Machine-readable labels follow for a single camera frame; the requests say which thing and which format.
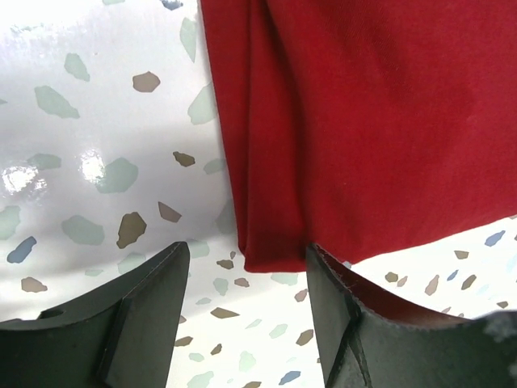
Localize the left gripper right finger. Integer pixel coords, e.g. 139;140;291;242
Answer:
306;244;516;388

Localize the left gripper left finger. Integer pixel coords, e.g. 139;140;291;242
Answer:
1;242;190;387

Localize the dark red t-shirt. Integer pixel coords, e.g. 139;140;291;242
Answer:
200;0;517;324

